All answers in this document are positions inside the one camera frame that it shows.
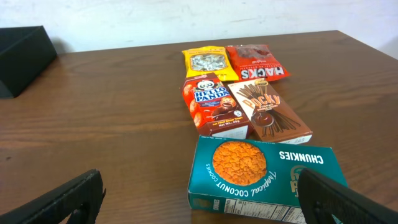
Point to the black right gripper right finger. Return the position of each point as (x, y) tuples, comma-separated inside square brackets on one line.
[(324, 200)]

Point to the red Hacks candy bag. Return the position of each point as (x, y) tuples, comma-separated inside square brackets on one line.
[(254, 61)]

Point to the yellow snack bag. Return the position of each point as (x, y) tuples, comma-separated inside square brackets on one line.
[(209, 59)]

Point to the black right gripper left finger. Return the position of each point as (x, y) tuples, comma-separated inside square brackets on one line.
[(79, 200)]

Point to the teal Chunkies cookie box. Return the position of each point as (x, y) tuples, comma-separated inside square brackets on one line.
[(255, 178)]

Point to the red Hello Panda box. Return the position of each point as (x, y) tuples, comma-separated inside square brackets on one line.
[(213, 110)]

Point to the brown Pocky box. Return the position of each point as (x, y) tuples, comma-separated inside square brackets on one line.
[(271, 117)]

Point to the dark green box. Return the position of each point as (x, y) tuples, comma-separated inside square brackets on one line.
[(25, 53)]

